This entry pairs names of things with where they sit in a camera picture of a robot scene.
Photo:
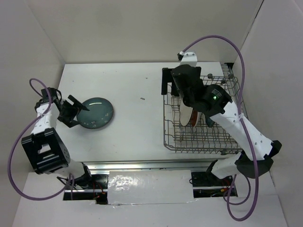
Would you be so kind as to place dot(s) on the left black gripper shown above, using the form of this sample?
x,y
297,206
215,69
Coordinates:
x,y
75,109

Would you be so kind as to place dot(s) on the grey wire dish rack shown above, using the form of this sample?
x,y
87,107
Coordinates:
x,y
199,139

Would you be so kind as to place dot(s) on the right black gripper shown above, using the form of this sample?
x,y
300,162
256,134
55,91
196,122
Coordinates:
x,y
166,76

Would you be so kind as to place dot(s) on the red plate blue flower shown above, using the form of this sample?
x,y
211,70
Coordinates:
x,y
195,116

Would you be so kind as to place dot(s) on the teal plate white flowers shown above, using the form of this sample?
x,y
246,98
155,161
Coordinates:
x,y
100,113

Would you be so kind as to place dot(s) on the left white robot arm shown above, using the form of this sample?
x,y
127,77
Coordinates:
x,y
44,148

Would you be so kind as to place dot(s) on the cream plate tree pattern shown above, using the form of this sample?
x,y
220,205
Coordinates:
x,y
185,114

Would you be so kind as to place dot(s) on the dark teal plate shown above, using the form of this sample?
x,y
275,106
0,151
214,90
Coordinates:
x,y
209,122

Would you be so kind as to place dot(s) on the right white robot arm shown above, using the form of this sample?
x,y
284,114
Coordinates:
x,y
214,102

